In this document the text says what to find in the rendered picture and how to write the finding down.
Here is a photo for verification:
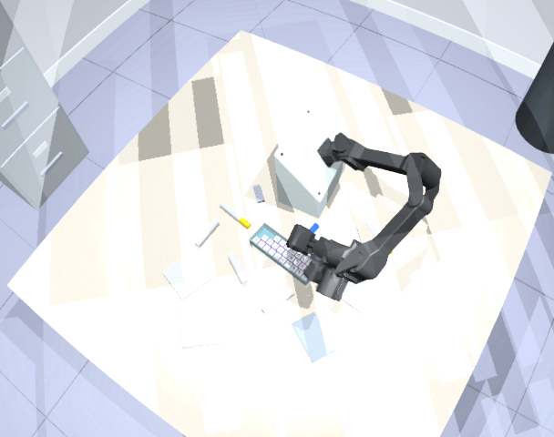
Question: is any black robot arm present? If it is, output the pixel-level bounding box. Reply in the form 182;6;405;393
303;132;442;301

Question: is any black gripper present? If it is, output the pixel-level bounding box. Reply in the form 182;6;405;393
286;224;340;265

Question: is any white keyboard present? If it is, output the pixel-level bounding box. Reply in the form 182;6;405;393
249;222;312;285

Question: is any blue stylus with grey tip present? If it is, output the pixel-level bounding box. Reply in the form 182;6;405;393
289;223;320;257

